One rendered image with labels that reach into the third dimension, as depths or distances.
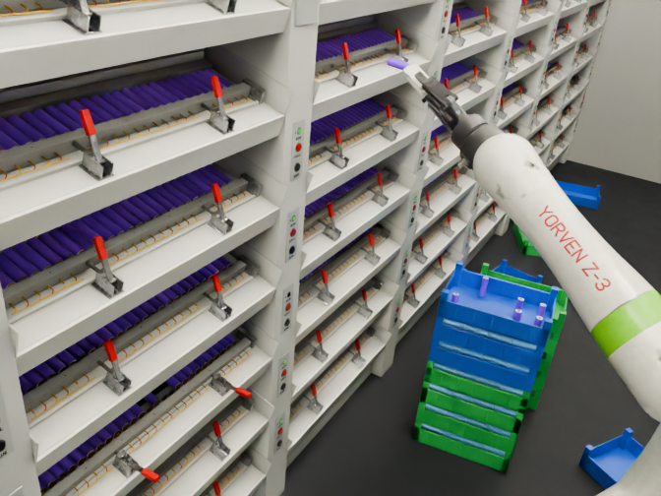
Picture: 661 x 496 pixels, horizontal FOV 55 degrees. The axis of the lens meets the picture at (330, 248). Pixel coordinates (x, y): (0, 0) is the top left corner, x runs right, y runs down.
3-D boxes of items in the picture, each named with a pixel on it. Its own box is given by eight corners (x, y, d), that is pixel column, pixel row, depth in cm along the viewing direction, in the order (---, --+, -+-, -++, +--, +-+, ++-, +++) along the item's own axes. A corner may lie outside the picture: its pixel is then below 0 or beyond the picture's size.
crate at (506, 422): (526, 393, 204) (532, 373, 200) (517, 435, 187) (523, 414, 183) (436, 363, 213) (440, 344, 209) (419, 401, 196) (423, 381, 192)
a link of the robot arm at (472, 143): (517, 155, 129) (517, 129, 121) (470, 188, 129) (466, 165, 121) (499, 136, 132) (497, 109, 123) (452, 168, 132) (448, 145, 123)
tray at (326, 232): (404, 202, 197) (423, 164, 189) (294, 283, 150) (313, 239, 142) (351, 167, 202) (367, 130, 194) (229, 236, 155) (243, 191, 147)
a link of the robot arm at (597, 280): (596, 338, 102) (658, 297, 99) (584, 329, 92) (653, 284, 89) (471, 174, 119) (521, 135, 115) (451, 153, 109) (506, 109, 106)
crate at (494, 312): (552, 310, 188) (559, 286, 184) (544, 347, 172) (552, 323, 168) (452, 282, 197) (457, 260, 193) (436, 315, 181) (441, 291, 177)
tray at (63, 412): (270, 301, 143) (288, 256, 135) (33, 479, 96) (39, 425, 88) (203, 251, 148) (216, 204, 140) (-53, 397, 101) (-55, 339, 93)
